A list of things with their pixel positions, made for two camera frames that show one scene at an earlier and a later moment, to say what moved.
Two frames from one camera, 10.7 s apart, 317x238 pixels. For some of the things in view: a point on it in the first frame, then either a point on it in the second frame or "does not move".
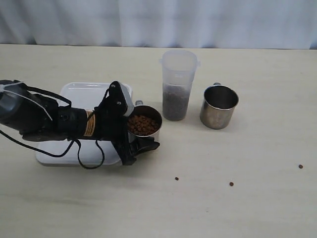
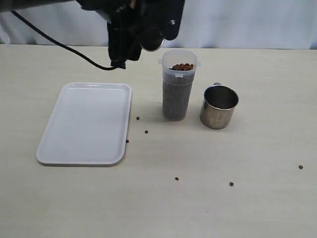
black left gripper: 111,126 -> 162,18
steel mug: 219,101 does not move
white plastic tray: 88,95 does not move
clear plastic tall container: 179,68 does not move
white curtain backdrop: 267,24 does not move
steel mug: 143,121 -> 151,38
